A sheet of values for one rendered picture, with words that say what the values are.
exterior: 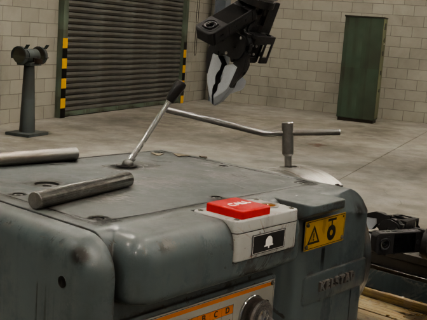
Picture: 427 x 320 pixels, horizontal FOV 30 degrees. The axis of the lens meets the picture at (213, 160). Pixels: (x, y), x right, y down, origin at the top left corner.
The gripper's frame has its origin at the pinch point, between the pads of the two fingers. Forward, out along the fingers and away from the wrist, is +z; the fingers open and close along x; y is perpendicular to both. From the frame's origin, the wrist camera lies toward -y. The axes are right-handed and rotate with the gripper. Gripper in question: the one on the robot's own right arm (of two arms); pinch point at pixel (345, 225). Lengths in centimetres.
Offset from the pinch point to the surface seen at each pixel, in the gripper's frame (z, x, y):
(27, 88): 732, -43, 457
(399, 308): -9.5, -19.3, 11.7
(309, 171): -6.3, 15.3, -26.5
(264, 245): -30, 13, -71
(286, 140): -1.7, 20.6, -28.1
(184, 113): 14.4, 23.9, -39.6
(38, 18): 853, 46, 561
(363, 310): -4.5, -19.4, 4.0
